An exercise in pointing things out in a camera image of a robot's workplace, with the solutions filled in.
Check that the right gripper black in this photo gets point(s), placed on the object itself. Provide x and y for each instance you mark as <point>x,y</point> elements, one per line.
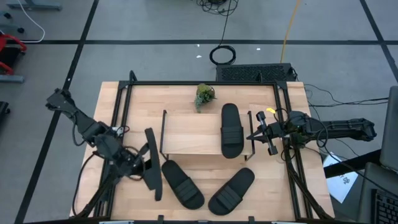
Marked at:
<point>278,130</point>

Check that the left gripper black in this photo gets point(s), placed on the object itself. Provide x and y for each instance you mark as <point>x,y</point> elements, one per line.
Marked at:
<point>126,163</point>

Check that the black rubber slide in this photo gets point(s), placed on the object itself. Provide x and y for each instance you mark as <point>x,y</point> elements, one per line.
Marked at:
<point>231,130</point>
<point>231,191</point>
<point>183,184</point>
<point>154,168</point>

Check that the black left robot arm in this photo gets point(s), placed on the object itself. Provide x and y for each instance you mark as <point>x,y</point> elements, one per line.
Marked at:
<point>84,124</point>

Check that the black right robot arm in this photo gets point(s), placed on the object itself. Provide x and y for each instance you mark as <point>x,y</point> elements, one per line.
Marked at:
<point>342,127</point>

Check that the wooden shelf black metal legs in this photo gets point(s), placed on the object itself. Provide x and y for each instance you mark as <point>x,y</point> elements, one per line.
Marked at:
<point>192,133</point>

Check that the black table clamp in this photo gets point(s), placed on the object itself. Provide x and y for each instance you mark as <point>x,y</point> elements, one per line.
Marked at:
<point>251,220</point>
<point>160,219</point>

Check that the small green potted plant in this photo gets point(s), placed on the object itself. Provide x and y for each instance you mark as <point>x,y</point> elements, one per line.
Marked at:
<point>205,93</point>

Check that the white paper sheet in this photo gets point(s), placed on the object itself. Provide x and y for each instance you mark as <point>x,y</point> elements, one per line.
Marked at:
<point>340,186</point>

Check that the grey laptop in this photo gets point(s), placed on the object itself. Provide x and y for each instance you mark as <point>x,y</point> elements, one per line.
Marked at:
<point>390,130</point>

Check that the black chair base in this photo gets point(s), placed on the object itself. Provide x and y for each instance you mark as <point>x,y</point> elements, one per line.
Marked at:
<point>3,109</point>

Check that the grey desk foot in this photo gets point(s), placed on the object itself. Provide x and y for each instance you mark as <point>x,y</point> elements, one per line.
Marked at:
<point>34,5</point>
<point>11,79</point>

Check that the white bracket plate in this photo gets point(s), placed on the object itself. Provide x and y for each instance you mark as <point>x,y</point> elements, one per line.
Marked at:
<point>115,129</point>

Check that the black metal rig frame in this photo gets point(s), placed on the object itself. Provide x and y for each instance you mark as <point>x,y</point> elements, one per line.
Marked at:
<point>202,82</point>

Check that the red metal cart frame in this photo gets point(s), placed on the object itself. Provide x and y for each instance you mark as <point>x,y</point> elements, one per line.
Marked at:
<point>12,40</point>

